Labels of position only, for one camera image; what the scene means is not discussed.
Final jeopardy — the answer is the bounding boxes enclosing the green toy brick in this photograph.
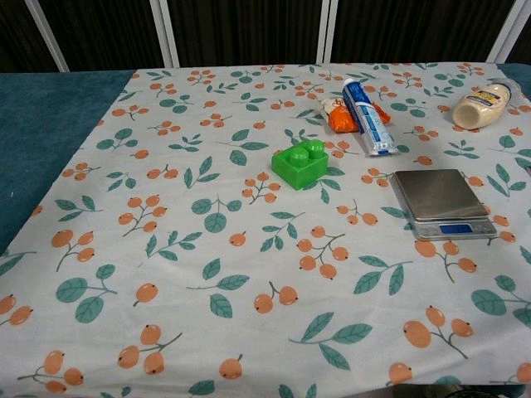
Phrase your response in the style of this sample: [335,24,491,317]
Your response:
[271,139,329,191]

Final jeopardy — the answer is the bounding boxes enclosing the silver digital kitchen scale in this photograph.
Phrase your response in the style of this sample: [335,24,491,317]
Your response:
[392,168,498,241]

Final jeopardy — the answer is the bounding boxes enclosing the floral print tablecloth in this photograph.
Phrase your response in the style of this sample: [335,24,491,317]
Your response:
[0,61,531,398]

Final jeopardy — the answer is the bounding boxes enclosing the orange white snack packet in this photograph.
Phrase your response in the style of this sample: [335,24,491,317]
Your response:
[317,97,392,134]

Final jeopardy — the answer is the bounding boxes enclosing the blue white toothpaste tube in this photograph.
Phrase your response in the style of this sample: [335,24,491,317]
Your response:
[342,77,398,158]

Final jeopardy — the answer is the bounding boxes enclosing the cream mayonnaise squeeze bottle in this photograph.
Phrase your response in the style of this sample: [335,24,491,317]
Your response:
[451,78,524,129]

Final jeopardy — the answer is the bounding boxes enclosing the white metal frame post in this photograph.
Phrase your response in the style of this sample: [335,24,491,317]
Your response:
[316,0,340,66]
[486,0,531,64]
[25,0,70,72]
[149,0,180,70]

